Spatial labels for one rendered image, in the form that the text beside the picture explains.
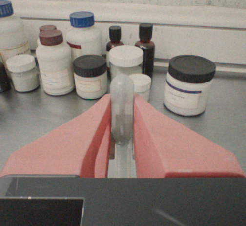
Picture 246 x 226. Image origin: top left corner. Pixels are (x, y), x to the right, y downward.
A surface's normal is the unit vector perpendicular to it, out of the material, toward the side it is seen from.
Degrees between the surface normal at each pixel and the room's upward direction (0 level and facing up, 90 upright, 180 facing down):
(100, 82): 90
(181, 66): 0
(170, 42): 90
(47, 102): 0
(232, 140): 0
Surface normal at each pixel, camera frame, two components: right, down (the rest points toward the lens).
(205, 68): 0.00, -0.82
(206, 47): -0.15, 0.58
